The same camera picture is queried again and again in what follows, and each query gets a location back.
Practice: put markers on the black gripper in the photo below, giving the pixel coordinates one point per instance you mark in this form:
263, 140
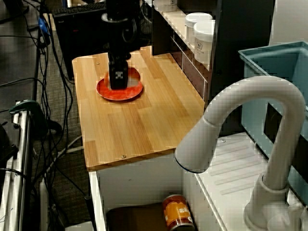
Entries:
116, 41

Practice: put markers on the black bracket block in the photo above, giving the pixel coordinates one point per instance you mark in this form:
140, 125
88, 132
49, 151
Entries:
6, 144

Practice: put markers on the white toy sink unit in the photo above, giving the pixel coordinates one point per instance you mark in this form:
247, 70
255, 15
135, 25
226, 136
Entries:
144, 183

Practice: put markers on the teal plastic bin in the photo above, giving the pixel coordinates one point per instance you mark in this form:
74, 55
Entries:
252, 120

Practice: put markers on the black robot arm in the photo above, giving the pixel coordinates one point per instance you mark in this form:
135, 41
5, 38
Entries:
120, 7

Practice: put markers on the red round plate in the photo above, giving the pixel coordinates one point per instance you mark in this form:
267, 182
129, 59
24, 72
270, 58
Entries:
115, 95

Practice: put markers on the black computer tower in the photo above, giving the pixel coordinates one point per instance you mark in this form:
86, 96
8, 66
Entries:
79, 43

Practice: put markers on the aluminium frame rail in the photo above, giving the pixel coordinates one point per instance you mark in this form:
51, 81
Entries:
19, 144

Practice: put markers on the dark desk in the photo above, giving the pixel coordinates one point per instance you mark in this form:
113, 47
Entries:
14, 60

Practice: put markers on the white lidded jar printed label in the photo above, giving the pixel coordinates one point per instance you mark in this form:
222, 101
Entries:
204, 43

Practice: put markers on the dark grey upright panel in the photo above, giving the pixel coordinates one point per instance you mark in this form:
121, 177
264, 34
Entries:
240, 48

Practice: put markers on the white shelf with tile backsplash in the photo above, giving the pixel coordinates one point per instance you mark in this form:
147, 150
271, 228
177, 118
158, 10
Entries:
178, 21

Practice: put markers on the white lidded jar plain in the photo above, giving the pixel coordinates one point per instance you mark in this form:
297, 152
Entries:
196, 21

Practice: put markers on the orange soup can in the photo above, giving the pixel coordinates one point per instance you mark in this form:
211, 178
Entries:
175, 211

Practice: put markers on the black metal post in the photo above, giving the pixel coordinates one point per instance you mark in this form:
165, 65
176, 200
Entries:
87, 204

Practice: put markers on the black keyboard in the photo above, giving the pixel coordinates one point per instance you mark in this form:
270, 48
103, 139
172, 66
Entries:
77, 8

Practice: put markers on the black square sticker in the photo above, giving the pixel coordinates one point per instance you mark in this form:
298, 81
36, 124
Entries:
273, 122

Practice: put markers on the white curved faucet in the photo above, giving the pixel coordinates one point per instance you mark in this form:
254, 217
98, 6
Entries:
252, 89

